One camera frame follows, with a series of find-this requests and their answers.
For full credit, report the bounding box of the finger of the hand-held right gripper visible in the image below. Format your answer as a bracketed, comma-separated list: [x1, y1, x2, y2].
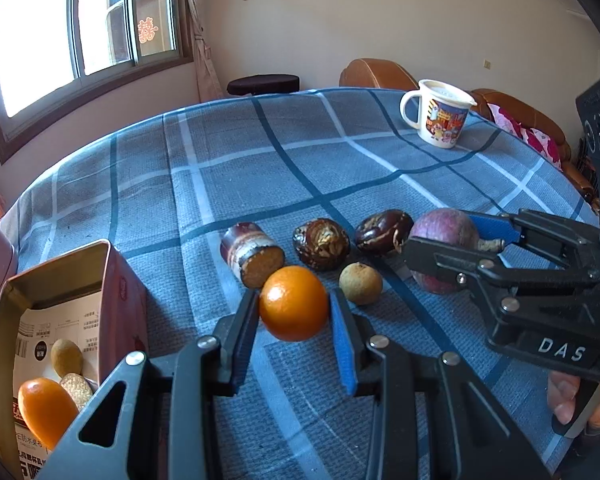
[466, 208, 600, 267]
[402, 236, 600, 321]

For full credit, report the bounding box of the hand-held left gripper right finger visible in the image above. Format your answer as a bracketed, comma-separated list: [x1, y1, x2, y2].
[329, 287, 551, 480]

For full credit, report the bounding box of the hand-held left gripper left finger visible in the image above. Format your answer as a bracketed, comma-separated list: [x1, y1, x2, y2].
[35, 287, 261, 480]

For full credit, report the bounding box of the purple passion fruit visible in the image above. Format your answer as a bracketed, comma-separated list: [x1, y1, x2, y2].
[409, 208, 507, 295]

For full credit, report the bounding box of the large mandarin orange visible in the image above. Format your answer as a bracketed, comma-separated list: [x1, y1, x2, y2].
[258, 265, 330, 343]

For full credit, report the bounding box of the brown longan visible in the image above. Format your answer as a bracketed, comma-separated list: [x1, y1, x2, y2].
[338, 262, 384, 306]

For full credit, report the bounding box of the brown cylindrical cake roll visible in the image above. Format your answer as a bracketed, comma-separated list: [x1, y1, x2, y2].
[220, 222, 286, 290]

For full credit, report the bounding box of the cracked dark water chestnut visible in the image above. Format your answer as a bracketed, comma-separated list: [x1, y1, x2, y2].
[292, 218, 352, 272]

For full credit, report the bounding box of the metal tin box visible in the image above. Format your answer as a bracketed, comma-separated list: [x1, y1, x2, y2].
[0, 238, 149, 480]

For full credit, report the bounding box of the speckled biscuit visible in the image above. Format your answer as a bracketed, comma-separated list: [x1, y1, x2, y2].
[59, 372, 94, 412]

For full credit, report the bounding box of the brown kiwi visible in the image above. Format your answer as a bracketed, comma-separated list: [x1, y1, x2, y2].
[50, 338, 85, 379]

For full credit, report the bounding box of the medium smooth orange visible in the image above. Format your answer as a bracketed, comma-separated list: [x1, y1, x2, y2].
[18, 377, 81, 452]

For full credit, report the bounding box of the person's right hand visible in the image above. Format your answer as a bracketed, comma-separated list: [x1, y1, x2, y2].
[547, 370, 600, 433]

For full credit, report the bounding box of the pink floral cushion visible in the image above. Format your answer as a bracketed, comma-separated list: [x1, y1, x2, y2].
[519, 126, 564, 169]
[487, 102, 532, 137]

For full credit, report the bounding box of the brown leather sofa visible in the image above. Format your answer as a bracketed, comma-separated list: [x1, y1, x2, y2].
[471, 88, 600, 212]

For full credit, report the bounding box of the white printed mug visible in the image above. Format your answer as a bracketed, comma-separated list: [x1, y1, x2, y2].
[398, 78, 479, 150]

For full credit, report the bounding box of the brown leather armchair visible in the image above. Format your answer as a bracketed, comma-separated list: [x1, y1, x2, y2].
[338, 57, 422, 92]

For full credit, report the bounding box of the printed paper sheet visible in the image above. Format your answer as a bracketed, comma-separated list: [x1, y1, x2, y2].
[14, 305, 106, 480]

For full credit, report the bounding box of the black round stool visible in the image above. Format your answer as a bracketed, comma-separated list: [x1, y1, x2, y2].
[226, 74, 301, 99]

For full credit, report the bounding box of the narrow pink curtain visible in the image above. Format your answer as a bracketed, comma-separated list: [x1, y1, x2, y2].
[179, 0, 227, 104]

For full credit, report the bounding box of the sliding glass window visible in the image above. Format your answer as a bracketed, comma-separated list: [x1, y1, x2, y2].
[0, 0, 197, 167]

